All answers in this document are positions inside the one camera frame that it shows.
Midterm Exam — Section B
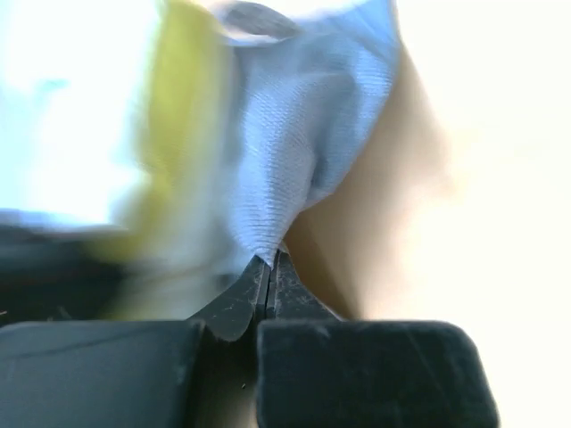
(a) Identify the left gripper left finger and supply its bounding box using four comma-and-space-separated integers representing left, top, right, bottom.
191, 256, 271, 342

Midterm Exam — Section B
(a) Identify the blue patchwork pillowcase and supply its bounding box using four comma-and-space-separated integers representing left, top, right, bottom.
219, 1, 400, 263

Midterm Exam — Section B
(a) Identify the white pillow yellow edge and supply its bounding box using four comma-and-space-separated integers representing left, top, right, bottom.
1, 1, 229, 324

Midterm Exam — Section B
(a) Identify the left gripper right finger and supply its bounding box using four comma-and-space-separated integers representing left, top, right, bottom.
265, 251, 341, 320

